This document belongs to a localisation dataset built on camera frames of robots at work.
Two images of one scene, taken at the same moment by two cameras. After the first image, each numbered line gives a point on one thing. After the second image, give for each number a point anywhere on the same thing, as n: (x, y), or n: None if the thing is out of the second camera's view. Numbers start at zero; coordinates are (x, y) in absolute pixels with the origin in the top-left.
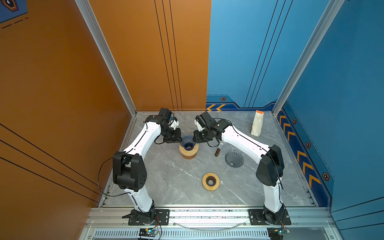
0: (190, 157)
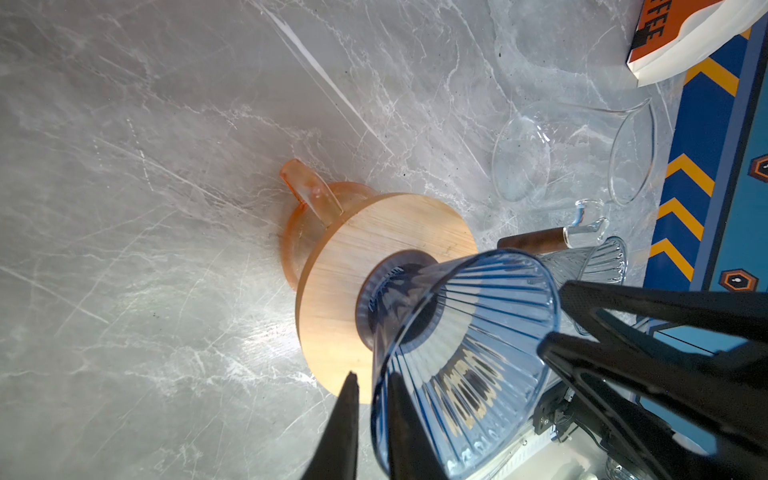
0: (321, 205)
